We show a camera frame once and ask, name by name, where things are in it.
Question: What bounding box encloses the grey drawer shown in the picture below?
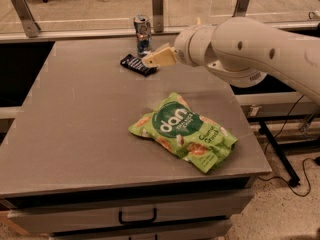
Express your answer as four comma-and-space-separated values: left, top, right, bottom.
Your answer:
8, 188, 253, 233
50, 219, 232, 240

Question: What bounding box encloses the black stand leg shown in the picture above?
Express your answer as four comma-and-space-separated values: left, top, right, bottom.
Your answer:
259, 121, 300, 187

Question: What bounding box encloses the silver blue redbull can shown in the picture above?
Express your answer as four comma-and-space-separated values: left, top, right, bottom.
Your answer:
133, 15, 152, 57

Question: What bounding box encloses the green chip bag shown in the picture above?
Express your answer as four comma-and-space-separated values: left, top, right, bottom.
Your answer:
128, 93, 237, 173

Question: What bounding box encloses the black upper drawer handle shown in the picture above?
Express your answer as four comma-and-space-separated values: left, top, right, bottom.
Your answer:
118, 208, 158, 225

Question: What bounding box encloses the grey lower drawer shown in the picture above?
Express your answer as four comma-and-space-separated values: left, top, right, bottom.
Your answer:
50, 219, 232, 240

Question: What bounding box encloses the left metal railing bracket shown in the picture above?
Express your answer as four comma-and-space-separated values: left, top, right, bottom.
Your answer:
10, 0, 41, 38

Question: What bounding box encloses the dark blue rxbar wrapper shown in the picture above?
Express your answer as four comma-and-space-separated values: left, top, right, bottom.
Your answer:
120, 54, 158, 77

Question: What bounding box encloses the right metal railing bracket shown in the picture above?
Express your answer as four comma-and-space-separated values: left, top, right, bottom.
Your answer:
233, 0, 250, 17

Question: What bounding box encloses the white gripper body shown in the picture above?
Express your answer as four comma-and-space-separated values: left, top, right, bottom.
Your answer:
174, 25, 217, 67

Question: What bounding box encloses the middle metal railing bracket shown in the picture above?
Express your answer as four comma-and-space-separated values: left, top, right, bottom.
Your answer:
152, 0, 164, 33

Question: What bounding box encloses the black floor cable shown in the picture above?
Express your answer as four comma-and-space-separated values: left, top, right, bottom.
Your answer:
258, 94, 320, 198

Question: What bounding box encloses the grey upper drawer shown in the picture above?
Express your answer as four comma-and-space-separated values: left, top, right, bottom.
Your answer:
8, 188, 253, 233

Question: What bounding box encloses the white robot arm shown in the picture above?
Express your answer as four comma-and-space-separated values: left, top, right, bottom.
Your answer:
142, 17, 320, 104

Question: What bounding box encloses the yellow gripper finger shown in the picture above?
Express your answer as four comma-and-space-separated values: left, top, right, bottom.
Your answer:
142, 47, 176, 68
154, 43, 171, 52

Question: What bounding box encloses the metal railing bracket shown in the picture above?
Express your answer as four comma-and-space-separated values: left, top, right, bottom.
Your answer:
10, 0, 41, 38
152, 0, 164, 33
233, 0, 250, 17

